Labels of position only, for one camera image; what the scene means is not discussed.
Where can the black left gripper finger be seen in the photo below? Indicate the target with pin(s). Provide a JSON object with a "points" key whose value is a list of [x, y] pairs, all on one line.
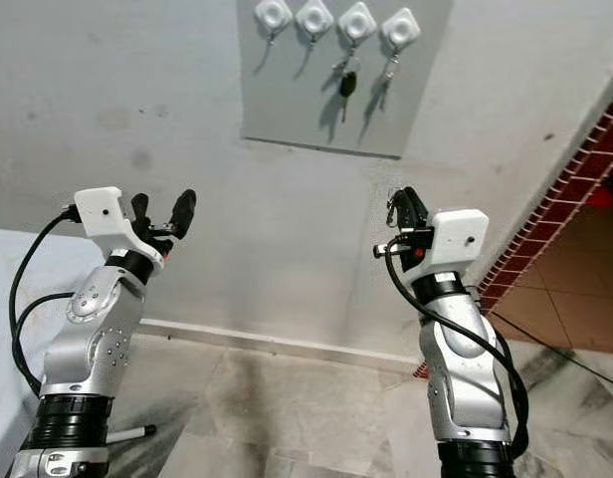
{"points": [[139, 209], [183, 211]]}

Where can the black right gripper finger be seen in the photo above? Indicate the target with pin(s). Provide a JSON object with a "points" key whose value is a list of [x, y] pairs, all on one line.
{"points": [[400, 211], [420, 214]]}

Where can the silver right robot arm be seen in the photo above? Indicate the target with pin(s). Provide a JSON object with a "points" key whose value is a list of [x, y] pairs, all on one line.
{"points": [[461, 368]]}

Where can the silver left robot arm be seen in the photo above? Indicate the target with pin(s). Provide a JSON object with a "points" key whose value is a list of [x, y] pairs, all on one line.
{"points": [[93, 339]]}

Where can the red brick tile border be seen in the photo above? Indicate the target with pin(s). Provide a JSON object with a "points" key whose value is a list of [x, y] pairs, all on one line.
{"points": [[555, 189]]}

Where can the black headed hanging key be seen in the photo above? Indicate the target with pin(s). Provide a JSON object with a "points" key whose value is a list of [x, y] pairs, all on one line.
{"points": [[347, 84]]}

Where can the silver hanging key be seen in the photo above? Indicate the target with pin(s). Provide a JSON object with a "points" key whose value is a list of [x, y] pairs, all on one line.
{"points": [[389, 70]]}

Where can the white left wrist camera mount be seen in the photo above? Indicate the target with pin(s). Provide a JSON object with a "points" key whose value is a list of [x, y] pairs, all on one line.
{"points": [[102, 211]]}

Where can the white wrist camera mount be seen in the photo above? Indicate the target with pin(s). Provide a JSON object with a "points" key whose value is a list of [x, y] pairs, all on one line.
{"points": [[102, 211], [456, 237]]}

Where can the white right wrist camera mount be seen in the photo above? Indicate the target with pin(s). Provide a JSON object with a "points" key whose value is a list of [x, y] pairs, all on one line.
{"points": [[456, 237]]}

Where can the white square wall hook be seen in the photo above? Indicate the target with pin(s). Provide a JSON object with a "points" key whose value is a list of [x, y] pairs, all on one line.
{"points": [[313, 16], [273, 13], [356, 20], [400, 28]]}

